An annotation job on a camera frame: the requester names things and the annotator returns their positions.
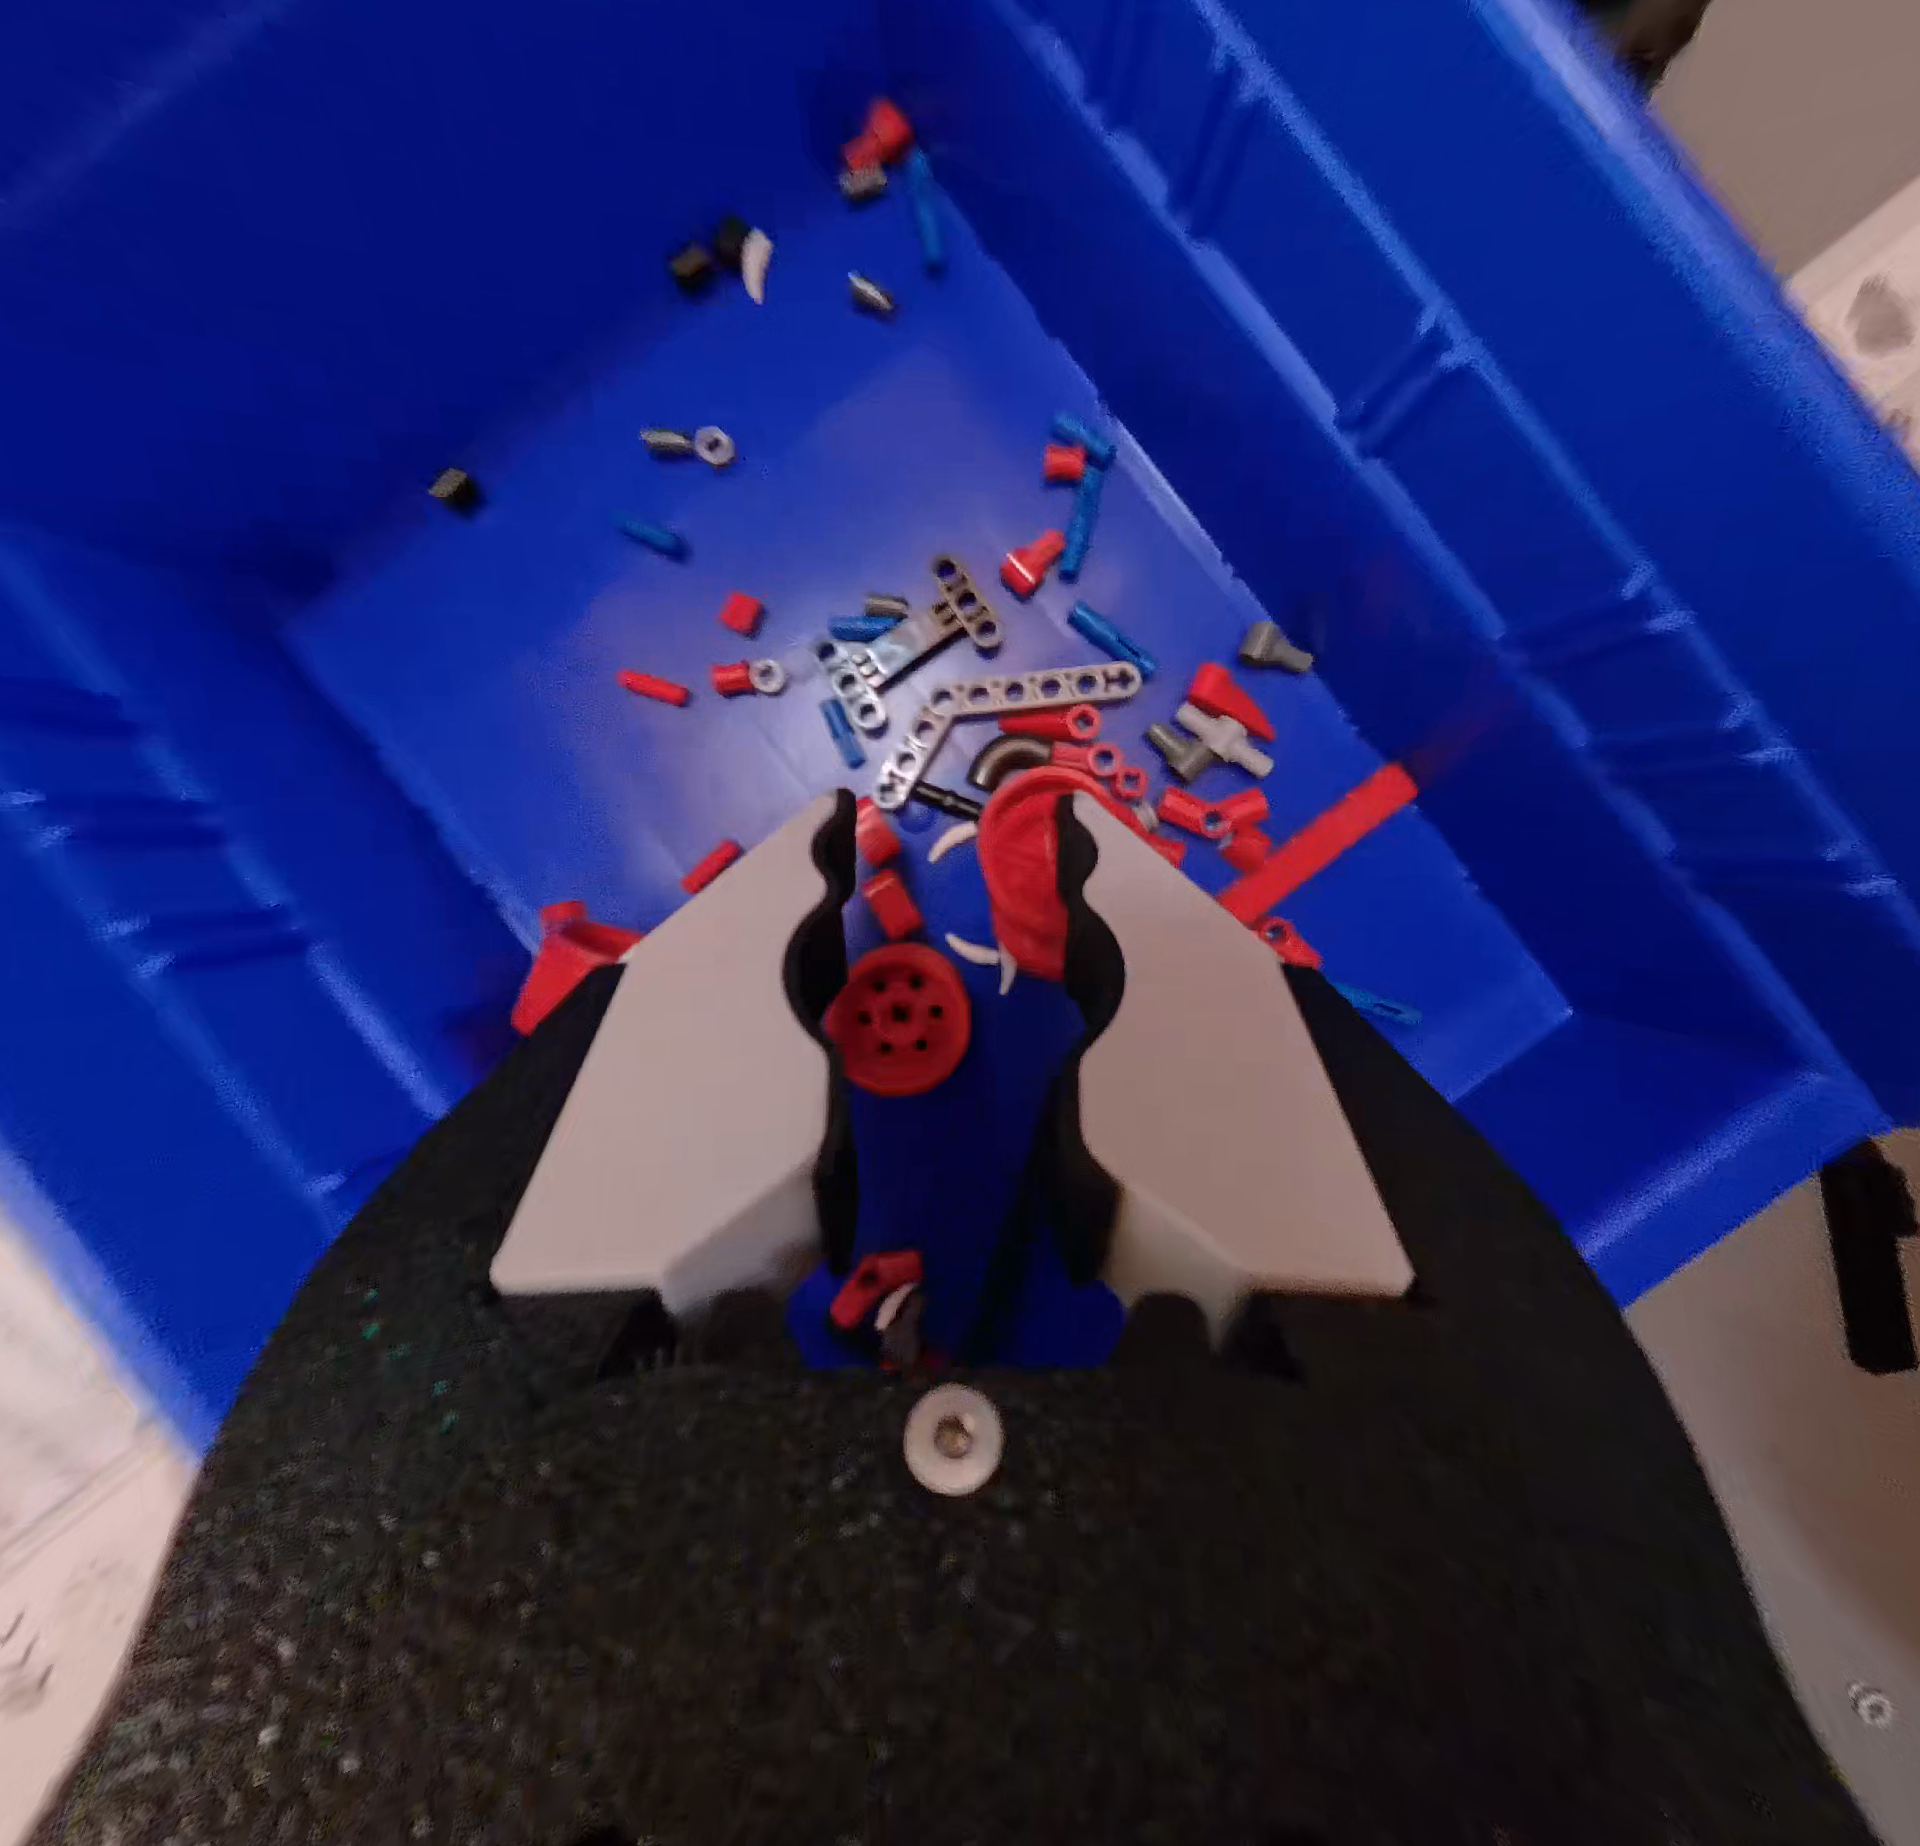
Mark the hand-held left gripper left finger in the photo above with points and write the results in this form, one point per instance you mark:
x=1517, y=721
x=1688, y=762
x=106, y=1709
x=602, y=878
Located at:
x=676, y=1096

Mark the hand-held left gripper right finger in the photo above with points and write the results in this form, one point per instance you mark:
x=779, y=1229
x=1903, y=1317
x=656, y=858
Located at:
x=1231, y=1096

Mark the blue tagged parts bin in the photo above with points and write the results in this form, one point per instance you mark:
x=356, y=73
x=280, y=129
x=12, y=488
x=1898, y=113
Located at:
x=451, y=225

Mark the grey desk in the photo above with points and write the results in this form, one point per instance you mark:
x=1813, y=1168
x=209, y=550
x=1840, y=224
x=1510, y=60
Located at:
x=1725, y=1351

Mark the long red toy beam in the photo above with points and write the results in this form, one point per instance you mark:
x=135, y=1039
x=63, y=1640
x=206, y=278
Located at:
x=1321, y=842

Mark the grey bent toy beam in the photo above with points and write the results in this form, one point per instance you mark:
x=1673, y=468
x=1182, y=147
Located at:
x=1021, y=692

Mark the pile of small toy pieces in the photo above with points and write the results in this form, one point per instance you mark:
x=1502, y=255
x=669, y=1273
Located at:
x=737, y=614

